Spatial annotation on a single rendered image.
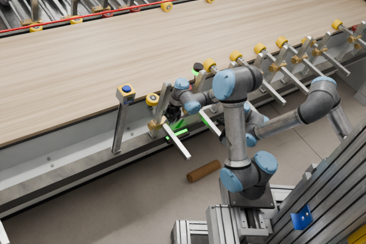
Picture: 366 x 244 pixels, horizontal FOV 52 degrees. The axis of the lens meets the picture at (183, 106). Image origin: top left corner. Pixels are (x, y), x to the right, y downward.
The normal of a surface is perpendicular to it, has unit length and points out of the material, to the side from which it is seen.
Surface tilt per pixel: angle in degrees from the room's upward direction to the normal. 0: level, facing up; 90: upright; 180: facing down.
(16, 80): 0
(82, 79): 0
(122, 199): 0
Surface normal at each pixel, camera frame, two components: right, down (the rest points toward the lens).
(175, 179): 0.23, -0.66
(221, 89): -0.86, 0.09
